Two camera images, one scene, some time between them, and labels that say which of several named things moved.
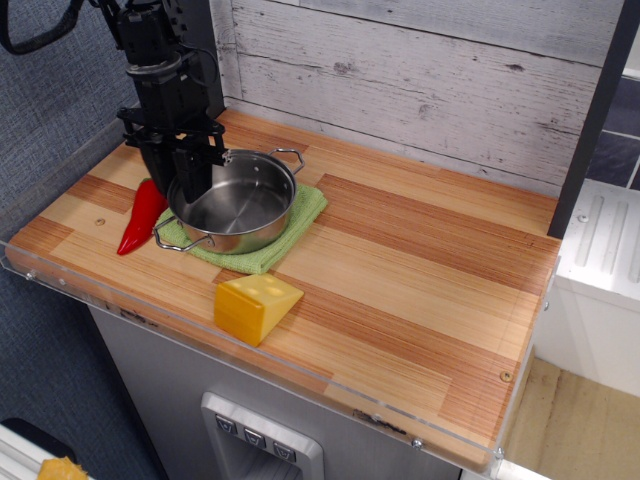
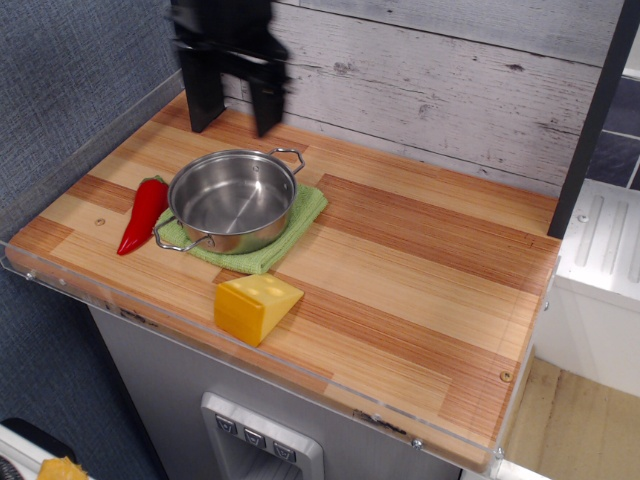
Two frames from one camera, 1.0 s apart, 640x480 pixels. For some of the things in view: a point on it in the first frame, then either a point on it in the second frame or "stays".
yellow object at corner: x=61 y=468 stays
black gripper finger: x=195 y=171 -> x=268 y=99
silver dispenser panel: x=250 y=445 stays
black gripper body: x=172 y=108 -> x=237 y=32
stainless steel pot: x=251 y=197 stays
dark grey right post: x=594 y=119 stays
